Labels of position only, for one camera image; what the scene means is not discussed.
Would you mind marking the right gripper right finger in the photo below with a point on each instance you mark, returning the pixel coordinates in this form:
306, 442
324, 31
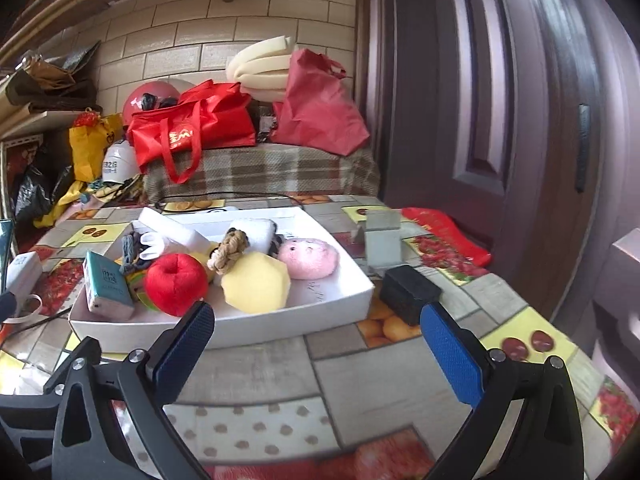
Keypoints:
546, 442

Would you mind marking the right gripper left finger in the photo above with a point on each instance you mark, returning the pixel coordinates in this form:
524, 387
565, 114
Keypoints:
146, 381

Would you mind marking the teal tissue pack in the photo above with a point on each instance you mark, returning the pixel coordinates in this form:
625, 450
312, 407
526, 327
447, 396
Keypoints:
107, 291

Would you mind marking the red plush apple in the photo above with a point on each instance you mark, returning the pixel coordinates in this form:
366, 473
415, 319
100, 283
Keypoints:
174, 282

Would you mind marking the white towel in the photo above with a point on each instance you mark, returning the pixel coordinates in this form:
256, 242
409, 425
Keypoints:
154, 245

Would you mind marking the white foam block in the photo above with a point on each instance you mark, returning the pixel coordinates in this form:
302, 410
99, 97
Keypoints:
192, 240
259, 233

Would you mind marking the yellow octagonal sponge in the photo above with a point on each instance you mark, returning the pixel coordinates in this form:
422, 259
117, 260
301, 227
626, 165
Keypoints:
256, 284

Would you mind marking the braided rope toy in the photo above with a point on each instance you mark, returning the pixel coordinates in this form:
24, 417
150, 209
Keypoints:
224, 256

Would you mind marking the pink plush ball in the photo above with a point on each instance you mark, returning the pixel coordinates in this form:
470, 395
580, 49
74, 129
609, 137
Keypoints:
308, 259

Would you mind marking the cow print cloth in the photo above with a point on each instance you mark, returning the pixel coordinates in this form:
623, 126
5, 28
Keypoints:
275, 245

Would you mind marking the fruit print tablecloth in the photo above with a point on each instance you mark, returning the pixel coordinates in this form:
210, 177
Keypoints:
332, 386

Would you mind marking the white charger box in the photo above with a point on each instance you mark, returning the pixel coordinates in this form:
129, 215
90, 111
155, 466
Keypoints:
24, 271

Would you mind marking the black power cube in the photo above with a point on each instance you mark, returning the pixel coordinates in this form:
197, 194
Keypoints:
406, 292

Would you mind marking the white helmet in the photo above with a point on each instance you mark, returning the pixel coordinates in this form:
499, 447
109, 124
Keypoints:
120, 164

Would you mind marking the red bag on chair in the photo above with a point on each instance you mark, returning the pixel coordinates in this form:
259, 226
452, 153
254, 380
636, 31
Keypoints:
443, 227

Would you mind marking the black plastic bag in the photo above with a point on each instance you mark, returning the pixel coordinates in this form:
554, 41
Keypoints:
39, 191

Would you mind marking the folded metal stand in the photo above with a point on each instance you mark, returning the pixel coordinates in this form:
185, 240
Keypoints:
379, 234

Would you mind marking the plaid covered furniture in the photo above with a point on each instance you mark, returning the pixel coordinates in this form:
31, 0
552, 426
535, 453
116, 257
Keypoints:
268, 169

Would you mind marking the yellow bag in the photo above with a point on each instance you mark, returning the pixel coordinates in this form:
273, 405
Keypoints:
90, 136

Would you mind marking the red glossy tote bag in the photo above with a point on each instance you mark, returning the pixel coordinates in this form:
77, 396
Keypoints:
206, 116

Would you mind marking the wooden shelf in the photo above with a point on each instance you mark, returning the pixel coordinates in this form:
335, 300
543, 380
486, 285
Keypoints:
38, 123

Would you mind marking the pink helmet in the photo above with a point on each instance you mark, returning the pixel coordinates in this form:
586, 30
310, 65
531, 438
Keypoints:
149, 96

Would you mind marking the dark red fabric bag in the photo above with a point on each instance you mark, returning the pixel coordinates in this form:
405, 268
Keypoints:
317, 111

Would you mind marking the brown paper bag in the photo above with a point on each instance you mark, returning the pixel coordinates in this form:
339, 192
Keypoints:
44, 86

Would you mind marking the cream foam tubes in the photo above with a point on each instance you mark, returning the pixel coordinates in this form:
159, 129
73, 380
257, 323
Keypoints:
261, 69

